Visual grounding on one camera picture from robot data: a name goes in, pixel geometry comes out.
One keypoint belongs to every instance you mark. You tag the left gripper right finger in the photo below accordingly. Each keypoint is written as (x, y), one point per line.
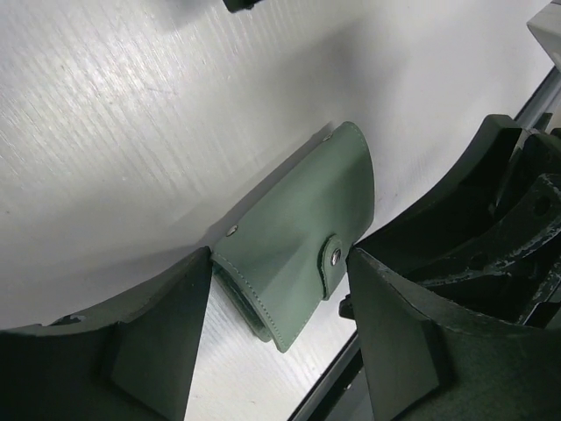
(428, 358)

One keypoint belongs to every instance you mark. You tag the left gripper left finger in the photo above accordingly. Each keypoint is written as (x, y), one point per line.
(131, 357)

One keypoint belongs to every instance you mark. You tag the green leather card holder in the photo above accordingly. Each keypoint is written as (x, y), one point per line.
(287, 253)

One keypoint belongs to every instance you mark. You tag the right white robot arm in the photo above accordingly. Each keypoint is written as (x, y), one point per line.
(234, 6)

